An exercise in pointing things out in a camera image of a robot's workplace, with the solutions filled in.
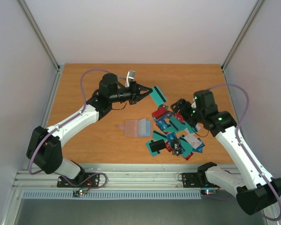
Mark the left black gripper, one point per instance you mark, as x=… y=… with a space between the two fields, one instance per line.
x=136 y=94

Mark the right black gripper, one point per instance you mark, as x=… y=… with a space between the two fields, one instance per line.
x=185 y=112

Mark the teal card with black stripe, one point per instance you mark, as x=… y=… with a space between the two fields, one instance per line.
x=158 y=97

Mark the pink leather card holder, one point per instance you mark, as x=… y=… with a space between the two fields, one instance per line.
x=137 y=128

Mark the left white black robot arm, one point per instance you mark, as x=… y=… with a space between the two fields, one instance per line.
x=45 y=146

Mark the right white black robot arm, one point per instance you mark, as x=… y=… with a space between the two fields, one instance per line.
x=257 y=189

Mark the teal card centre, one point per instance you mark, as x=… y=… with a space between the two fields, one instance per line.
x=175 y=125

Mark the teal card right upper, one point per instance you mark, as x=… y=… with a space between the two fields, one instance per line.
x=189 y=129

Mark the red card top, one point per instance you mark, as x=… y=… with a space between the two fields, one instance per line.
x=159 y=113

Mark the red card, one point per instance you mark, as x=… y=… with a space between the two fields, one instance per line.
x=159 y=113
x=189 y=156

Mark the blue card upper left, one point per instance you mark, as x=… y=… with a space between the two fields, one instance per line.
x=162 y=124

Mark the blue visa card centre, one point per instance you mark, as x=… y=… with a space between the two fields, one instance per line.
x=170 y=137

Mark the white card with pink print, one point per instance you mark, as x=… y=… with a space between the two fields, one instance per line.
x=193 y=141

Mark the teal card left middle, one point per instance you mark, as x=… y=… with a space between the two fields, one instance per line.
x=159 y=136

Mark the blue card far right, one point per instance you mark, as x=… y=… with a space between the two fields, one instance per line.
x=199 y=149

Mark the black card on teal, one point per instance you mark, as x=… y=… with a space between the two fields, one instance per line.
x=157 y=145

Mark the red card bottom right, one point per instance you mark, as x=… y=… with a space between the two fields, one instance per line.
x=189 y=156

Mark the teal card under black card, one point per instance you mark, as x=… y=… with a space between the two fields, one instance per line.
x=152 y=153

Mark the right small circuit board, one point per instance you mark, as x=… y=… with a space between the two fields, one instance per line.
x=208 y=191

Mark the small circuit board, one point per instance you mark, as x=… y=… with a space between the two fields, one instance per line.
x=208 y=191
x=80 y=193

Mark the left small circuit board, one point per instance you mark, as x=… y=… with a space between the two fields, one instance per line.
x=80 y=193

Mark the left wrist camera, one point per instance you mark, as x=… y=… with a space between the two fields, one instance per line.
x=129 y=77

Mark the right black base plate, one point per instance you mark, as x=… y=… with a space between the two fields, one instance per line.
x=191 y=180

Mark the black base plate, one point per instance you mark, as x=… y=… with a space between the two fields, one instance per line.
x=82 y=180
x=191 y=180

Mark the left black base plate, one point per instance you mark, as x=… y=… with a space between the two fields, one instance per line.
x=82 y=180

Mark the grey slotted cable duct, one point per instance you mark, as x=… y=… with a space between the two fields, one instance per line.
x=113 y=195

